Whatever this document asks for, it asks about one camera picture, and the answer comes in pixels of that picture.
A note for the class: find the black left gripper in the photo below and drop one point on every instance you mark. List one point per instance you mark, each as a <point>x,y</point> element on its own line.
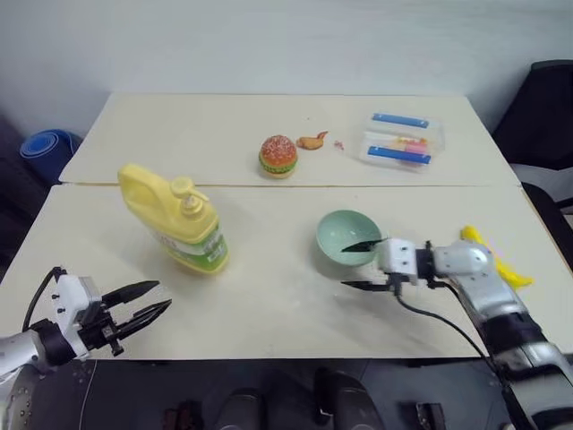
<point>100,333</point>

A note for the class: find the yellow pump bottle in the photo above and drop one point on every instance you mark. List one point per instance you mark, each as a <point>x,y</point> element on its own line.
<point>154,201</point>

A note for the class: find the yellow toy banana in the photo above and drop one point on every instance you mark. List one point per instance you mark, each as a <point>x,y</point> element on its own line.
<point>510,271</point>

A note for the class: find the rolled blue foam mat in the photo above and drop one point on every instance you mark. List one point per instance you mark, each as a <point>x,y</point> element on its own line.
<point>42,150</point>

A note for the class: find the black chair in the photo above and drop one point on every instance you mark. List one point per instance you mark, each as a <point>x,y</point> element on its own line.
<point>537,116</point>

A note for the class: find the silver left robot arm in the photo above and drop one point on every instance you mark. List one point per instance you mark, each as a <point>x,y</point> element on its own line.
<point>13,354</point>

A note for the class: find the clear box with blue clips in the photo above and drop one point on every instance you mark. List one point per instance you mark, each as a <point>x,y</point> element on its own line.
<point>394,134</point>

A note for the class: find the toy hamburger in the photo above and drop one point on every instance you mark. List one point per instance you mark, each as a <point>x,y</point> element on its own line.
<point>277,154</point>

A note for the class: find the light green bowl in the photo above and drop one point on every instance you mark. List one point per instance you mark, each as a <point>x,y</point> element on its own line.
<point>340,228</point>

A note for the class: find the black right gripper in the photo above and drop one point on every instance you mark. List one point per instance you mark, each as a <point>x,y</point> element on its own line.
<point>394,283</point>

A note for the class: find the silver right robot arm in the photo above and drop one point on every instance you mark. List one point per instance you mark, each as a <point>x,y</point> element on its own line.
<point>470,264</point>

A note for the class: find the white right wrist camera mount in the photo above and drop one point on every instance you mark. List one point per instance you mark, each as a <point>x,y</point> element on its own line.
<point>398,260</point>

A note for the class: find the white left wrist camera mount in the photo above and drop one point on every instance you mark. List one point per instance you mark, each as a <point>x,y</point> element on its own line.
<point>67,298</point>

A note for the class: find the dark furniture piece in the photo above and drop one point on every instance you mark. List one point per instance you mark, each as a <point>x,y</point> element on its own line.
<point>15,192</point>

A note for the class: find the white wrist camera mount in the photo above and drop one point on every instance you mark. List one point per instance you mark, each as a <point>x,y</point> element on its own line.
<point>398,260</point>
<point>67,298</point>

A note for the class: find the pink item in clear box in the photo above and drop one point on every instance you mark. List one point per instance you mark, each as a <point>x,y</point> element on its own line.
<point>416,147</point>

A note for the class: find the dark rounded shape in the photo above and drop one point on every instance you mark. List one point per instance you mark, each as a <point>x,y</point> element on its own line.
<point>342,398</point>
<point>242,410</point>

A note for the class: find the toy fried chicken wing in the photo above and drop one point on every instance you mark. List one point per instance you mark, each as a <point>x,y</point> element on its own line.
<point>311,142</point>

